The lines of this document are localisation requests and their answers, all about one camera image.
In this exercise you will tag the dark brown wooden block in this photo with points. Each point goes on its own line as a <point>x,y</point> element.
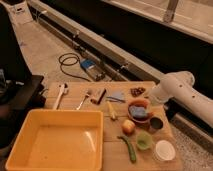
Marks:
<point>96,99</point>

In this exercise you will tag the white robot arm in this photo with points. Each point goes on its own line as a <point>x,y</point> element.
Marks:
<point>179,85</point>

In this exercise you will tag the metal frame rail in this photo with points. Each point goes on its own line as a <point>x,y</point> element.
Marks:
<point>98,42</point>

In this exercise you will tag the yellow corn cob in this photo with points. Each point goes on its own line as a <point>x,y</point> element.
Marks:
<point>112,111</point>

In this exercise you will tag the blue power box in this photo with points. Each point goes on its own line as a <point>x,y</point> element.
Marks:
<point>95,72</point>

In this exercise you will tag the yellow plastic bin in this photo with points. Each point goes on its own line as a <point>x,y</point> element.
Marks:
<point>58,140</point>

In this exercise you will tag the peach fruit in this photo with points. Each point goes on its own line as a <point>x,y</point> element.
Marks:
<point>128,127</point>

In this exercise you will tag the white floor box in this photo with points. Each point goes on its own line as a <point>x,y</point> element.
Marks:
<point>20,13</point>

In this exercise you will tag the green cucumber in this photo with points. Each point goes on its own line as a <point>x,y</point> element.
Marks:
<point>130,147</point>

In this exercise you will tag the orange bowl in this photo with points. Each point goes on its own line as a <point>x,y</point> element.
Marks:
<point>143,103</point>

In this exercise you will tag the dark grape cluster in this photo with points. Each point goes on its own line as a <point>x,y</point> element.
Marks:
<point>135,92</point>

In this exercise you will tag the green plastic cup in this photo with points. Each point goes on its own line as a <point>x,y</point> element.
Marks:
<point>144,140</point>

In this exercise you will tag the dark metal cup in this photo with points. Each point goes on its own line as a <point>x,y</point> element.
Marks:
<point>155,124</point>

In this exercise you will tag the black side table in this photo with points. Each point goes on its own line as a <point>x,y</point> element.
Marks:
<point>20,99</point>

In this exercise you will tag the blue sponge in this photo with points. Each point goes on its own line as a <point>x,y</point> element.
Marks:
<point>137,112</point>

